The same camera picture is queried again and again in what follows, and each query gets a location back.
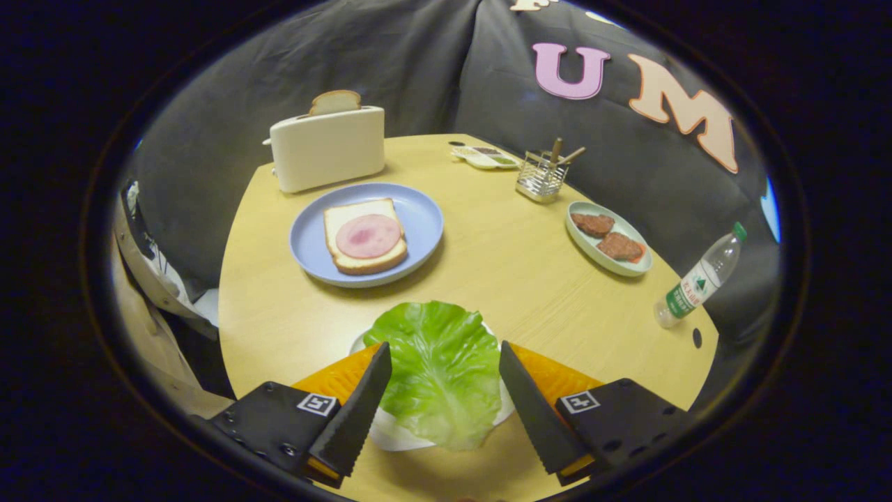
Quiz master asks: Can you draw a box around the black backdrop cloth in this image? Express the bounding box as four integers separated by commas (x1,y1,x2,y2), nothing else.
129,0,781,412

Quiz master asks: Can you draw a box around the toasted bread slice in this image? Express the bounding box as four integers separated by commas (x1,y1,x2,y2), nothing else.
309,90,362,116

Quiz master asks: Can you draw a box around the bread slice with brown crust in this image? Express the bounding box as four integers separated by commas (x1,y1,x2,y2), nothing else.
323,198,409,275

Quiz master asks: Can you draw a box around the green lettuce leaf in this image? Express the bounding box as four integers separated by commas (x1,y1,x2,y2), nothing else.
362,301,502,452

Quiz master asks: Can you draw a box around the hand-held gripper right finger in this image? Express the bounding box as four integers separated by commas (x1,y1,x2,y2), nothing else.
498,340,698,487

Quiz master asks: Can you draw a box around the white toaster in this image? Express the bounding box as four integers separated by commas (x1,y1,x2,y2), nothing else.
263,105,386,195

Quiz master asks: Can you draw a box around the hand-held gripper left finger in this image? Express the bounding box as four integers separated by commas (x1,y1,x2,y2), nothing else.
209,342,393,489

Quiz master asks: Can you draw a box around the brown meat patty orange edge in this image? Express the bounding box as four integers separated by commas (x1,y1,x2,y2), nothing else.
597,232,646,264

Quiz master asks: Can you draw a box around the light green plate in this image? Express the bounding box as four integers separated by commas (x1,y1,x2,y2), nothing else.
565,201,654,278

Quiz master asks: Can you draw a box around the metal wire utensil holder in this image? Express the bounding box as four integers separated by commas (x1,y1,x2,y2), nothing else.
516,151,571,204

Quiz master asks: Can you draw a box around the white divided spice dish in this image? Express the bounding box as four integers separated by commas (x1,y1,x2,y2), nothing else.
450,145,522,171

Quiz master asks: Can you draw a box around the clear plastic water bottle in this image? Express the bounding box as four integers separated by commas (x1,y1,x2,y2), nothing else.
654,222,748,329

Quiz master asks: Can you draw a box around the pink ham slice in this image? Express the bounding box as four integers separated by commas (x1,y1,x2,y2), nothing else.
335,213,403,259

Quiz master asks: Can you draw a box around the blue plate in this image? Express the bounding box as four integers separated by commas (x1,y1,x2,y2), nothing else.
289,183,445,289

